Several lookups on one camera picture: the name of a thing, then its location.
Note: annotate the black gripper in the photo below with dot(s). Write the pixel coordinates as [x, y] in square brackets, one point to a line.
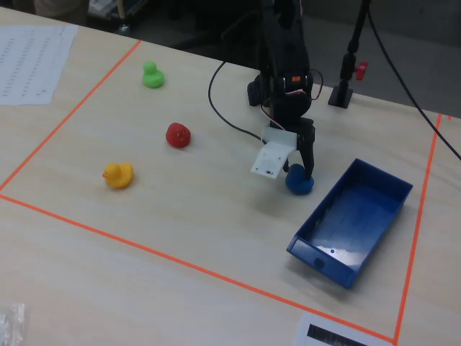
[305, 134]

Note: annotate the blue rubber duck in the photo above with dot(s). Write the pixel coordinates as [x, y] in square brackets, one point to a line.
[298, 182]

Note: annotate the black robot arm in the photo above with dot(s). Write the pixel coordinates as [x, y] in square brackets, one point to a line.
[284, 54]

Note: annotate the blue plastic box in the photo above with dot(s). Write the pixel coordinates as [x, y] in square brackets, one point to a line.
[354, 220]

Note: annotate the red rubber duck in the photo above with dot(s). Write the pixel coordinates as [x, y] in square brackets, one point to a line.
[178, 136]

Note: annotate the green rubber duck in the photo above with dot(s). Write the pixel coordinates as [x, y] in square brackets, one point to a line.
[153, 76]

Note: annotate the yellow rubber duck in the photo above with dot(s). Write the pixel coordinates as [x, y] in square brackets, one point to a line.
[119, 176]

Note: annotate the red stand knob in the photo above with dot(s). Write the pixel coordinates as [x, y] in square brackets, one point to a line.
[361, 70]

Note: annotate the orange tape strip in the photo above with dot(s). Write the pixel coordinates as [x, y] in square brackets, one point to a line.
[180, 262]
[68, 111]
[417, 223]

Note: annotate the white paper with black bar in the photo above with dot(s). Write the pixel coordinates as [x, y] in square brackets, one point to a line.
[324, 331]

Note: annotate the printed white paper sheet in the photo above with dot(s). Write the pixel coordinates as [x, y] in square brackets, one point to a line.
[29, 65]

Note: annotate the clear plastic bag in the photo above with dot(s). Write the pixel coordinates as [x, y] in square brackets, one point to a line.
[11, 324]

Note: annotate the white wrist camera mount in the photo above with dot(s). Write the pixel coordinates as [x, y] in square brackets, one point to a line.
[270, 155]

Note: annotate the black stand base plate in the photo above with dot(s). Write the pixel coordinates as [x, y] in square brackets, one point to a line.
[340, 96]

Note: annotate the black camera stand pole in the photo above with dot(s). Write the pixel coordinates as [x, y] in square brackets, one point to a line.
[351, 47]

